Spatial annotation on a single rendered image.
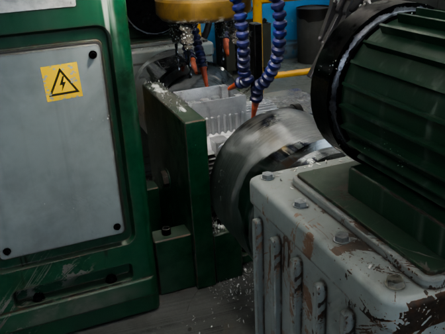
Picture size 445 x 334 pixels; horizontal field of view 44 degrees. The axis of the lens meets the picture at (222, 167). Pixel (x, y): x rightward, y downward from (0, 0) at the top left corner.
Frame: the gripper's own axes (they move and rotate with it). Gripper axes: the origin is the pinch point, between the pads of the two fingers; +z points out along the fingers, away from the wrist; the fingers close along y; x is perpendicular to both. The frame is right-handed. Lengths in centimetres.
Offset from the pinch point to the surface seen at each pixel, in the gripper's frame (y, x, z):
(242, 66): 9.9, -20.8, 7.3
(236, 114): -0.6, -12.3, 16.2
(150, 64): -39.3, -19.7, 16.8
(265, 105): -4.0, -5.2, 12.3
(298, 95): -64, 40, 8
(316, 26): -438, 262, -63
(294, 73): -220, 130, -2
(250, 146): 23.0, -20.1, 17.6
